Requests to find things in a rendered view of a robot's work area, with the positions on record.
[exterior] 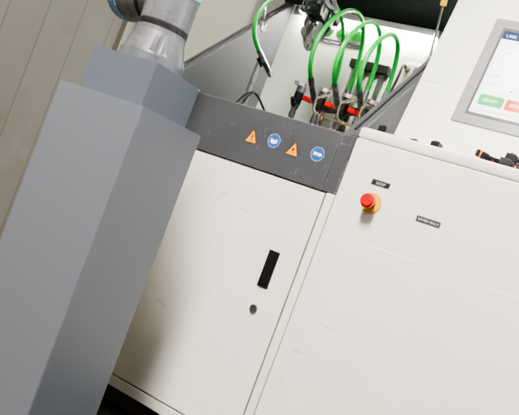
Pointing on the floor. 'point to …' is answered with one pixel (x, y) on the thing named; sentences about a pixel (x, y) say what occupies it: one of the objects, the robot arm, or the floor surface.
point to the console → (422, 266)
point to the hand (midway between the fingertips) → (309, 48)
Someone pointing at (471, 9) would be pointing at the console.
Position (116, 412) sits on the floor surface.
